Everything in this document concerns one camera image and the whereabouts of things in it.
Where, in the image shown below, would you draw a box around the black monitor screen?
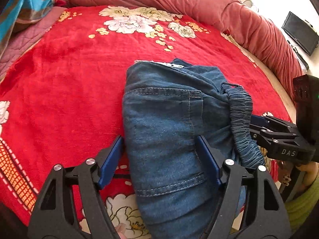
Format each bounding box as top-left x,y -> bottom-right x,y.
282,11 -> 318,56

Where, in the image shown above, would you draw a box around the dusty red rolled quilt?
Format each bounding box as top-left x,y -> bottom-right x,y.
68,0 -> 303,98

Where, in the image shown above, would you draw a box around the pink quilted pillow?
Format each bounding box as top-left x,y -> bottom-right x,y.
1,7 -> 65,80

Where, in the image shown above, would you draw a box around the right hand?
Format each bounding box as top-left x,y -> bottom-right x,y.
277,160 -> 318,188

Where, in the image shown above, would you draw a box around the blue denim pants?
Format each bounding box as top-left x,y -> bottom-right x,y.
123,59 -> 264,238

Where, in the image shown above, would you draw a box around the green sleeve right forearm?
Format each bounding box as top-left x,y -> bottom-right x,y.
285,177 -> 319,232

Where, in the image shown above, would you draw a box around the red floral bed blanket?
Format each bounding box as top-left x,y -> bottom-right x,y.
1,7 -> 290,224

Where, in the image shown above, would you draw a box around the striped blue brown towel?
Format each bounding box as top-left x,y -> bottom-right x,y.
1,0 -> 53,55

